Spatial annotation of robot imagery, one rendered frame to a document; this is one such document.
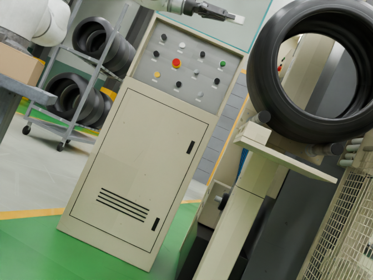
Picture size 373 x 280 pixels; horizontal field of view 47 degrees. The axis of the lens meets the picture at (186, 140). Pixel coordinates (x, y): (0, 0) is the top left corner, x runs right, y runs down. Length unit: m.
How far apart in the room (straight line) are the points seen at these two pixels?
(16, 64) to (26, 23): 0.19
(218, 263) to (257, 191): 0.36
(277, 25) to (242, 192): 0.73
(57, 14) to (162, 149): 0.84
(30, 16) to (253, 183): 1.14
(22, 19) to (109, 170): 0.92
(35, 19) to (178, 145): 0.94
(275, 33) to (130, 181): 1.13
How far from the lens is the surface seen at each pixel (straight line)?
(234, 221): 1.92
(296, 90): 1.95
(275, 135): 1.89
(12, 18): 1.78
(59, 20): 1.97
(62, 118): 5.36
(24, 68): 1.68
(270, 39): 1.60
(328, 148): 1.62
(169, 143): 2.25
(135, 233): 2.31
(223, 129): 10.90
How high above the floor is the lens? 0.69
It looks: 1 degrees up
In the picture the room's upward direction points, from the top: 25 degrees clockwise
